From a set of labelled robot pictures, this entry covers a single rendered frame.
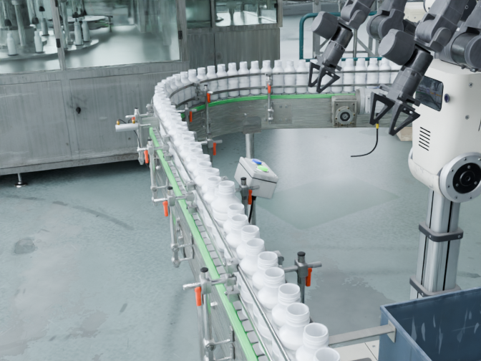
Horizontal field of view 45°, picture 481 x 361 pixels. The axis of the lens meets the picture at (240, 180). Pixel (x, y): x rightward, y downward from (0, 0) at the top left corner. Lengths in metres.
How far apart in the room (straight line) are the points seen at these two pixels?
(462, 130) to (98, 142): 3.42
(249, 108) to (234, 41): 3.71
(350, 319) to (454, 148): 1.43
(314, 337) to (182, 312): 2.16
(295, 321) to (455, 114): 0.94
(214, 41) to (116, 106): 2.27
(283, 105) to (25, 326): 1.70
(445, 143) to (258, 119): 1.46
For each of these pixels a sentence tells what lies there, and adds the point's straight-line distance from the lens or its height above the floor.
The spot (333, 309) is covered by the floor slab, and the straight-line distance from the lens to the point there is 3.03.
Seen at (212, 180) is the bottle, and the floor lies 1.15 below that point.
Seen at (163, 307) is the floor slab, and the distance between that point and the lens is 3.08.
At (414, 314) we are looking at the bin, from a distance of 1.42.
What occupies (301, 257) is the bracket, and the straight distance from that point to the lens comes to 1.22.
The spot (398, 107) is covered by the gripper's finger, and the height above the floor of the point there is 1.35.
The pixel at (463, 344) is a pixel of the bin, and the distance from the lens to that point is 1.55.
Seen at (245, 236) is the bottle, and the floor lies 1.16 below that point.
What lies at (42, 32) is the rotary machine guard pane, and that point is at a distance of 4.56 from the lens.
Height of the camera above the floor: 1.70
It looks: 22 degrees down
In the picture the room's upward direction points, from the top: 2 degrees counter-clockwise
